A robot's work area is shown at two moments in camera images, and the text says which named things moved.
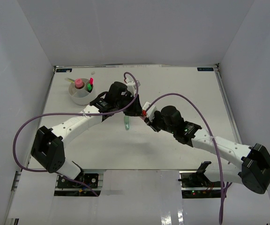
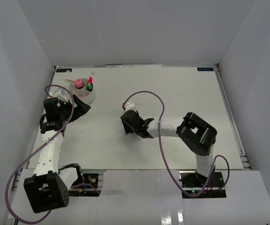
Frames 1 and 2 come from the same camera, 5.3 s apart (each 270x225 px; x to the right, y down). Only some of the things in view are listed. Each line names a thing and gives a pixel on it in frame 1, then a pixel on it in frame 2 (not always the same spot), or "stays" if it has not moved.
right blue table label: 205,69 stays
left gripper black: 137,108 to 80,109
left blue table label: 63,70 stays
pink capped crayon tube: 78,82 stays
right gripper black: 152,123 to 128,129
